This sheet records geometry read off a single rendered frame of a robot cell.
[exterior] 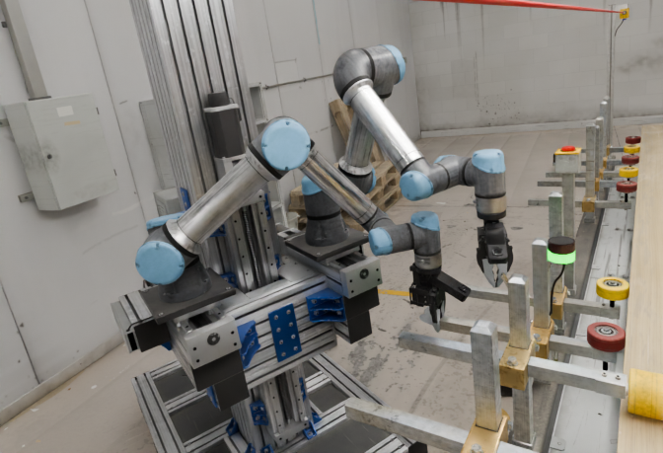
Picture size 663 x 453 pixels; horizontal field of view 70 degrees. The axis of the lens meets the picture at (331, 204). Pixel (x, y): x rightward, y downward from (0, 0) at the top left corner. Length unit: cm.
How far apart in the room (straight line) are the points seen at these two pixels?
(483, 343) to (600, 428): 71
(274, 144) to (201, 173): 48
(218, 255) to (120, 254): 198
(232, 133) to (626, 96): 785
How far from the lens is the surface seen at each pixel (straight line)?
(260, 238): 156
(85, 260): 339
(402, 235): 127
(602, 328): 134
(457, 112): 907
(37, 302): 326
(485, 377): 86
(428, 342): 115
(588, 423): 150
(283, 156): 112
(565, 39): 876
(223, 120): 145
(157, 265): 122
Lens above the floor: 160
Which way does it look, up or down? 16 degrees down
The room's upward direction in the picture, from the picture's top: 9 degrees counter-clockwise
